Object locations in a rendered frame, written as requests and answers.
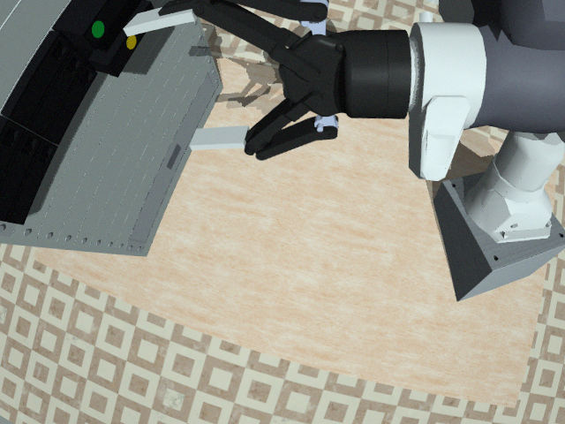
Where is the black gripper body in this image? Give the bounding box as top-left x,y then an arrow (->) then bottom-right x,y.
278,29 -> 411,119

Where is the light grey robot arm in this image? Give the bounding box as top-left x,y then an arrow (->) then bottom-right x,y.
408,0 -> 565,243

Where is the grey server rack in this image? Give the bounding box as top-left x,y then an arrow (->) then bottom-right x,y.
0,0 -> 223,257

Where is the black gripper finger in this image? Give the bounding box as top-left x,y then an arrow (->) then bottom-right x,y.
123,0 -> 329,82
189,90 -> 338,161

